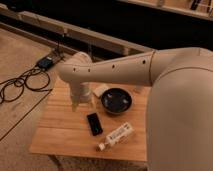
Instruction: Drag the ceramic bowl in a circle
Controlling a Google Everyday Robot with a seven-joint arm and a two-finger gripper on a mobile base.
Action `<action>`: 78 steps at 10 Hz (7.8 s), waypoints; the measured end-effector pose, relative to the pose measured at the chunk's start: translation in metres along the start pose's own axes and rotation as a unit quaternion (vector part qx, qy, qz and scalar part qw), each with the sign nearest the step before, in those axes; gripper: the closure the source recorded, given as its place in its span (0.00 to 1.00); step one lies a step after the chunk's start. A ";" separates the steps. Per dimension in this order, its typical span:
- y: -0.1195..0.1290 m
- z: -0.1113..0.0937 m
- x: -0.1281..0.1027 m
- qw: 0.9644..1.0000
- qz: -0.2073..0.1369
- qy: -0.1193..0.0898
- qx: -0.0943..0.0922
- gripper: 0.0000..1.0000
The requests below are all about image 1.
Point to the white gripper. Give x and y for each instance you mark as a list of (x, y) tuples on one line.
[(80, 94)]

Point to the dark ceramic bowl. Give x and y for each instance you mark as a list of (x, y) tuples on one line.
[(116, 101)]

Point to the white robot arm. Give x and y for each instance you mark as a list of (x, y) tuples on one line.
[(179, 113)]

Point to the white sponge block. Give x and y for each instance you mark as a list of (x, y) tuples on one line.
[(100, 90)]

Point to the black phone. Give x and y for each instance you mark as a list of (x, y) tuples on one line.
[(94, 123)]

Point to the wooden table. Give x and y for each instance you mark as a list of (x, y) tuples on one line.
[(64, 132)]

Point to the black power adapter box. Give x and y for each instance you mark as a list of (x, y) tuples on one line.
[(45, 63)]

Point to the white plastic bottle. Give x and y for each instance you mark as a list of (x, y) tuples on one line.
[(116, 136)]

